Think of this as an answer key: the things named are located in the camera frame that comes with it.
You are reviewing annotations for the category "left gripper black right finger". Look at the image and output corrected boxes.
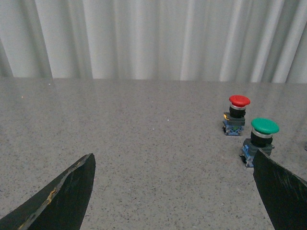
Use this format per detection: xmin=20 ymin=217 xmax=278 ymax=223
xmin=253 ymin=149 xmax=307 ymax=230

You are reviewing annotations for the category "white pleated curtain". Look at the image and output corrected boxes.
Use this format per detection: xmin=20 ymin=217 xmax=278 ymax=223
xmin=0 ymin=0 xmax=307 ymax=83

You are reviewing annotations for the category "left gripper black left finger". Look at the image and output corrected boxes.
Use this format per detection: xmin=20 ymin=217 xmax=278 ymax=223
xmin=0 ymin=153 xmax=95 ymax=230

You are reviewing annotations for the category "red mushroom push button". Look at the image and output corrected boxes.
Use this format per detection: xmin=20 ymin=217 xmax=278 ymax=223
xmin=223 ymin=95 xmax=250 ymax=136

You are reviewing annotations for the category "green mushroom push button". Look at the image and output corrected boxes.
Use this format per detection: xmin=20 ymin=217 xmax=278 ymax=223
xmin=240 ymin=117 xmax=279 ymax=168

